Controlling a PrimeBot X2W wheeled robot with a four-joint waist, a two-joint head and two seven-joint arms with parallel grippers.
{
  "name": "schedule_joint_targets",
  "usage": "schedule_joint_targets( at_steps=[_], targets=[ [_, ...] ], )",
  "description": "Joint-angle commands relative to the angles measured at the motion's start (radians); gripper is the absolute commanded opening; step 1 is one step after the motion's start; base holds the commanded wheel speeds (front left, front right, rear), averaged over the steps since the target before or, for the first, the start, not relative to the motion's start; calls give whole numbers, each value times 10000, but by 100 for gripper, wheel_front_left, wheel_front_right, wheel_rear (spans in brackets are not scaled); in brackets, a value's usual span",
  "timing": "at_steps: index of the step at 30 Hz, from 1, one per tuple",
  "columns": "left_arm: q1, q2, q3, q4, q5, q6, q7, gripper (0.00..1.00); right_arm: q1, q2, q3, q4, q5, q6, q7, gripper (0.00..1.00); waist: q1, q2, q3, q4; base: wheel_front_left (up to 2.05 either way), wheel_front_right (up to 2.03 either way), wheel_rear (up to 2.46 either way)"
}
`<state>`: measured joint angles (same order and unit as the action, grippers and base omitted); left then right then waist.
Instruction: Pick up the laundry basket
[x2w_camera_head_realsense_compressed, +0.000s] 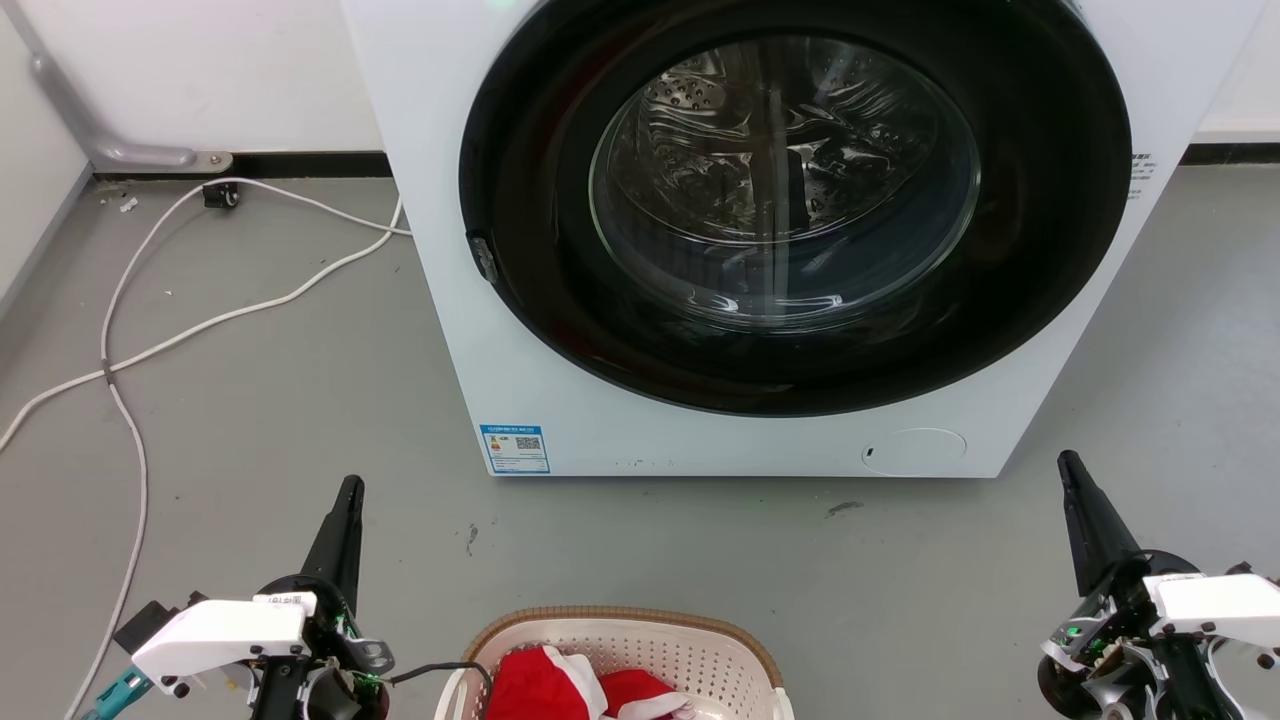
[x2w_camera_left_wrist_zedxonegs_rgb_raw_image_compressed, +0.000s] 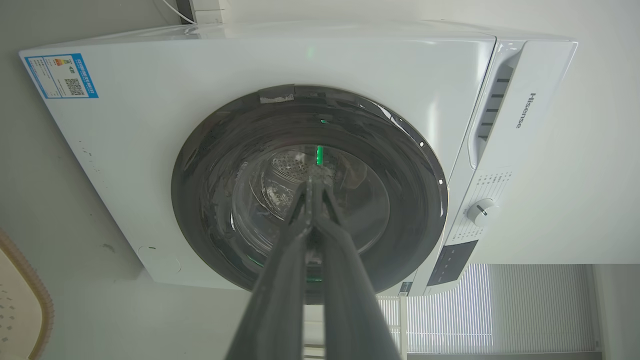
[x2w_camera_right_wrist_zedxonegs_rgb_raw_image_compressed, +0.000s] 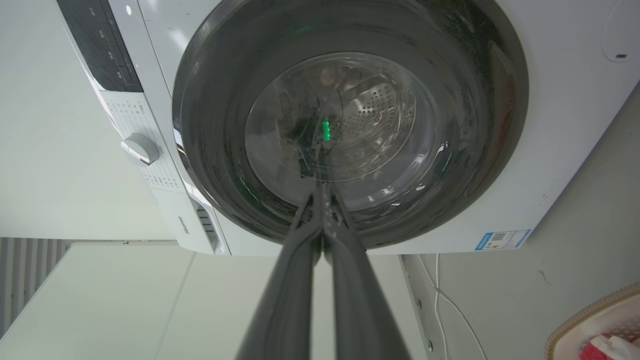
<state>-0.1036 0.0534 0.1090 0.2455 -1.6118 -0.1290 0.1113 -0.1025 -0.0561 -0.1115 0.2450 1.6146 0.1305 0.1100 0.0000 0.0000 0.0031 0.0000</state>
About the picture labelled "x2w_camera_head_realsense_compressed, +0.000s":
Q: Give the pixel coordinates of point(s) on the white front-load washing machine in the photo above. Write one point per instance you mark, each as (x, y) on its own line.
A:
(500, 120)

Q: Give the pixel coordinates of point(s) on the teal plastic bracket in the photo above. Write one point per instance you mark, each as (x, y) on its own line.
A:
(117, 694)

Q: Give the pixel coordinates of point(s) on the blue energy label sticker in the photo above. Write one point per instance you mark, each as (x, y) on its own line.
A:
(514, 449)

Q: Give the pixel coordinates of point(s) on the black round washer door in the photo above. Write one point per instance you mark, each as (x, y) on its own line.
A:
(1030, 250)

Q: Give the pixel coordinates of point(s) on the small text sticker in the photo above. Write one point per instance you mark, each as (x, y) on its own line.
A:
(1140, 176)

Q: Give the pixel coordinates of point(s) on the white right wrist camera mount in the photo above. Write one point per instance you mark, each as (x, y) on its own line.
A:
(1220, 602)

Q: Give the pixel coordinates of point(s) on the small black floor socket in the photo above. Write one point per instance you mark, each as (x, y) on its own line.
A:
(220, 194)

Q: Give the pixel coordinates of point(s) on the grey wall pipe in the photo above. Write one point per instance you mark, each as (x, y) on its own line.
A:
(70, 115)

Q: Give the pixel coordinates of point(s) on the red and white garment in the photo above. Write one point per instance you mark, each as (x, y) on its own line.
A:
(545, 690)

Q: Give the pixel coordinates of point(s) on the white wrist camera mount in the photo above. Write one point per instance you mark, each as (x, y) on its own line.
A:
(1220, 602)
(225, 632)

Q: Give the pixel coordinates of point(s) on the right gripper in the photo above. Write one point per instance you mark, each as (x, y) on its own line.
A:
(1110, 660)

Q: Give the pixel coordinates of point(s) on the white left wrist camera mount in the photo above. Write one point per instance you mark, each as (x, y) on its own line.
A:
(225, 632)

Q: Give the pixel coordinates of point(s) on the cream plastic laundry basket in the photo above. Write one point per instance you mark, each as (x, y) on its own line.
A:
(700, 650)

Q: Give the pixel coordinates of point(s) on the round white filter cover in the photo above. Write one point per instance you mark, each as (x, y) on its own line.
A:
(915, 451)

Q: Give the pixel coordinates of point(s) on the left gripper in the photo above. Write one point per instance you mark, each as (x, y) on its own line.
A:
(335, 680)

